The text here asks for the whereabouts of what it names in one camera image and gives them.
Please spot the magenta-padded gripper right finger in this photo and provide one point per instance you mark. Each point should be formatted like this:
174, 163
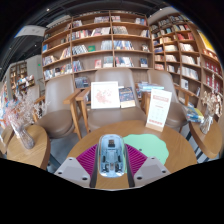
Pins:
136, 161

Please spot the green smiley mouse pad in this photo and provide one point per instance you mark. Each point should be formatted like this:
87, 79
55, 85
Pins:
150, 146

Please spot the wide wooden bookshelf unit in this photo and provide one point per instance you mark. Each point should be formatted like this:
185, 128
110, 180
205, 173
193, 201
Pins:
100, 40

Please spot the distant wooden bookshelf unit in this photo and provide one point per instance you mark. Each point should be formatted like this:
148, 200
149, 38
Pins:
21, 76

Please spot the angled wooden bookshelf unit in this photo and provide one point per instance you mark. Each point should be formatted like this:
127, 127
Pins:
186, 53

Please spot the white picture book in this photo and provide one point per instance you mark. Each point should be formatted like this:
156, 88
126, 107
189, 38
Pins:
105, 95

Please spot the blue book pile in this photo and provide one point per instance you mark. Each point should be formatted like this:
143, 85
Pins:
195, 115

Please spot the round wooden side table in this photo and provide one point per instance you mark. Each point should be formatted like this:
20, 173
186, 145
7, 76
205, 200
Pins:
30, 153
208, 141

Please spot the glass vase with beige flowers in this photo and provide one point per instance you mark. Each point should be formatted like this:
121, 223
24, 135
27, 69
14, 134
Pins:
206, 123

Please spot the glass vase with pink flowers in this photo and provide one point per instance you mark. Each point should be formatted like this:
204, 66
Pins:
26, 138

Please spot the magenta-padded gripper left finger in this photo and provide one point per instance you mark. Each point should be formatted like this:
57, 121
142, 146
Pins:
85, 160

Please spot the brown leather armchair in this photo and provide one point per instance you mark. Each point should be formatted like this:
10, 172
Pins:
176, 110
56, 113
110, 116

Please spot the white red sign stand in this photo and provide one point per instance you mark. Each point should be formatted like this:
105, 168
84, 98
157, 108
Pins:
159, 110

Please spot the stack of blue books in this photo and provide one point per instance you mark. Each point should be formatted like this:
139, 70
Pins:
150, 87

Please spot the dark cover book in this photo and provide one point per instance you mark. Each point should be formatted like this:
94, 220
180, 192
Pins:
127, 97

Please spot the transparent computer mouse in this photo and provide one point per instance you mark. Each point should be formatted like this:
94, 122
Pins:
111, 156

